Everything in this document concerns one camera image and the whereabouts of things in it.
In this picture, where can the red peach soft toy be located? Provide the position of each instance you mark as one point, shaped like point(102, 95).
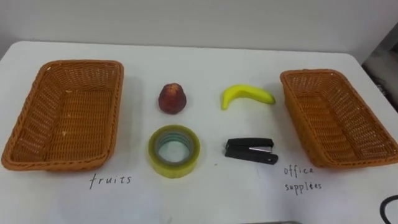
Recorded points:
point(172, 99)

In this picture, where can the yellow banana soft toy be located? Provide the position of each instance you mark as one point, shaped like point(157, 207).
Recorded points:
point(248, 92)

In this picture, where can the black stapler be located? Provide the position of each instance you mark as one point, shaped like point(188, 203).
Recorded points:
point(245, 152)

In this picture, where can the yellowish clear tape roll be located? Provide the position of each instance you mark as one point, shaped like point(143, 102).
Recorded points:
point(157, 158)

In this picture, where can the white table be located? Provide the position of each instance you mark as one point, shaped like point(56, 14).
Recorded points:
point(205, 199)

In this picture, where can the orange woven basket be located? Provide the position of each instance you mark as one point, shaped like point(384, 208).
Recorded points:
point(77, 124)
point(335, 124)

